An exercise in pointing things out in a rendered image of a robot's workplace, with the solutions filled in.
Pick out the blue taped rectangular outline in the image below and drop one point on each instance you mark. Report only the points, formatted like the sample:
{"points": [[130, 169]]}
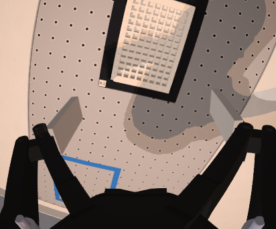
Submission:
{"points": [[115, 176]]}

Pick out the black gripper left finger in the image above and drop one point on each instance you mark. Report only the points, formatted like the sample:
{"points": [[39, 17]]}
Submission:
{"points": [[20, 208]]}

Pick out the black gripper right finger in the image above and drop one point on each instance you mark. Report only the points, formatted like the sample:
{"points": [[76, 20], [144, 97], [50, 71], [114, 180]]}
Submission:
{"points": [[205, 191]]}

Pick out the black rectangular frame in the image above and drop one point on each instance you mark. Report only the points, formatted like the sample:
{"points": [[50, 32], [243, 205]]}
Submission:
{"points": [[110, 49]]}

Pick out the grey perforated base plate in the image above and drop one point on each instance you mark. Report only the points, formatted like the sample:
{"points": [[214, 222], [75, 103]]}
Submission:
{"points": [[155, 143]]}

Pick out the white well plate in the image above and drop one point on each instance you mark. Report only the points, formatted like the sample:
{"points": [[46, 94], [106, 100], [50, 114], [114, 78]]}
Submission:
{"points": [[131, 64]]}

